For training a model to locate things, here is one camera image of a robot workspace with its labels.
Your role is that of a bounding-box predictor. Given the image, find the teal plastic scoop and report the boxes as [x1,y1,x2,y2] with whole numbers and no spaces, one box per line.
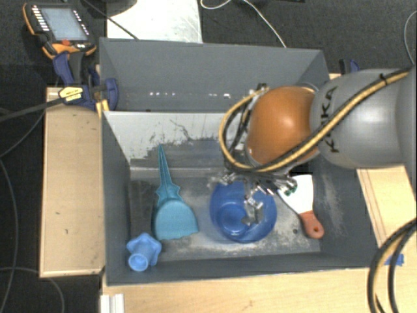
[151,143,200,242]

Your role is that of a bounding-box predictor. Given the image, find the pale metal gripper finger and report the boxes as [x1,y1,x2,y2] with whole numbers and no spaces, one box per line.
[240,198,255,226]
[254,200,266,223]

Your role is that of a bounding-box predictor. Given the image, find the pale wood board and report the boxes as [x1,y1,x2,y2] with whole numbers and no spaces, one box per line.
[38,86,107,278]

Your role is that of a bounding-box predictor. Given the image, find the blue plastic bowl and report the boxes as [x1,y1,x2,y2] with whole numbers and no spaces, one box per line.
[208,179,278,244]

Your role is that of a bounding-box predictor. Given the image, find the grey metal bin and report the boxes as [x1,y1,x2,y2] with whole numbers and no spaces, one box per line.
[97,37,381,286]

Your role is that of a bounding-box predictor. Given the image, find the white spatula with red-brown handle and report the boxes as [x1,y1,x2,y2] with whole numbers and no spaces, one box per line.
[279,174,326,240]

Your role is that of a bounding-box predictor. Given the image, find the blue star-shaped plastic cup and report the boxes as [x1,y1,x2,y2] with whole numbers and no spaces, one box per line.
[125,233,163,273]

